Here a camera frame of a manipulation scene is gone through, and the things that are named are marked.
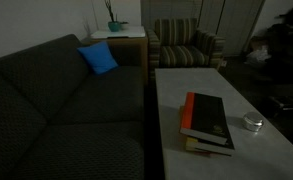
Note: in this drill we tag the teal potted plant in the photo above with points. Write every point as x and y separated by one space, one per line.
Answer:
114 26

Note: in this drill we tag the clear glass cup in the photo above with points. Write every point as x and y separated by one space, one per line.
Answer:
252 128

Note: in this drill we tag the dark grey fabric sofa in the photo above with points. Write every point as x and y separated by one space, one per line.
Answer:
52 110

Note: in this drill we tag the black book orange spine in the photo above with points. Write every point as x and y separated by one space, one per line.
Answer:
206 116

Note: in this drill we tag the dark luggage pile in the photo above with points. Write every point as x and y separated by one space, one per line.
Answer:
287 43

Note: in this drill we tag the white plastic bag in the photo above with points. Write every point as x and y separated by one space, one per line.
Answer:
257 56

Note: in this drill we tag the black hardcover book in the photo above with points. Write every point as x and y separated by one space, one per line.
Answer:
224 148

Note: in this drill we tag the small white potted plant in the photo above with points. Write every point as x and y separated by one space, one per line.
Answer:
124 25

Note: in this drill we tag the striped armchair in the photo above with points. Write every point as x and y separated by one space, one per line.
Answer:
181 55

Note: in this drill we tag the blue square cushion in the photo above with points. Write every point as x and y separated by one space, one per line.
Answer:
98 58

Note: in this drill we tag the white flat board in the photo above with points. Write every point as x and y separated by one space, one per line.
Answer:
126 32

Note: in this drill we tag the thin orange cover book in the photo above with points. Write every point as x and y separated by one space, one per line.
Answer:
191 145

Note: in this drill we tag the wooden side table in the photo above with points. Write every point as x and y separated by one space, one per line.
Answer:
132 53

